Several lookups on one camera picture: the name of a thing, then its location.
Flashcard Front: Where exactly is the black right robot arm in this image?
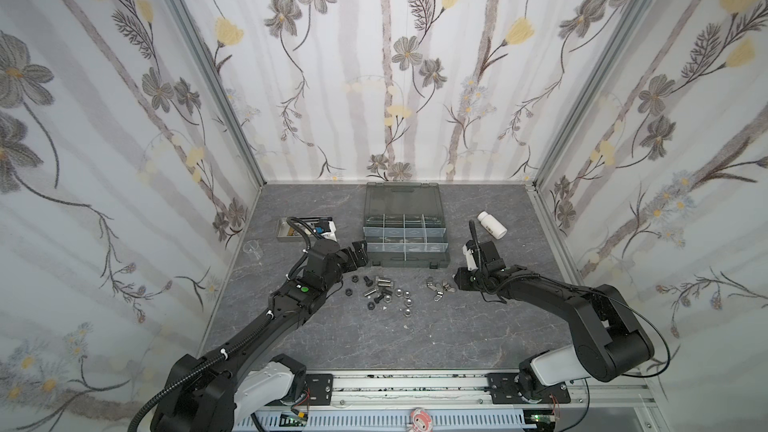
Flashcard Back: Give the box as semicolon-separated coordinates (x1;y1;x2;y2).
454;240;655;403

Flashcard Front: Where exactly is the clear plastic cup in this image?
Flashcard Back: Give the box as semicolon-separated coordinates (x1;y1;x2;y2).
242;240;263;262

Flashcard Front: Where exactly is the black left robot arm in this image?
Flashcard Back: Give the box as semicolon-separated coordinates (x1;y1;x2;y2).
128;238;369;431

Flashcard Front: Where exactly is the green compartment organizer box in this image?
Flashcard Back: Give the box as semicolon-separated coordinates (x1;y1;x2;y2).
363;182;450;269

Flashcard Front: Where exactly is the white plastic bottle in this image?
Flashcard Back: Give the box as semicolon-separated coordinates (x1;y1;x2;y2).
477;211;508;240

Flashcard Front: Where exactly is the black corrugated cable conduit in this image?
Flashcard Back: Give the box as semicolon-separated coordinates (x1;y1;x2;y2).
127;335;265;432

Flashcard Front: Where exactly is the pink cartoon figure sticker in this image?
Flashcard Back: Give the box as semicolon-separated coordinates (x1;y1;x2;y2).
407;408;432;432

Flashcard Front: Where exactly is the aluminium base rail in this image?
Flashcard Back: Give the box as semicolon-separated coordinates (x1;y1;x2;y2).
233;370;661;432

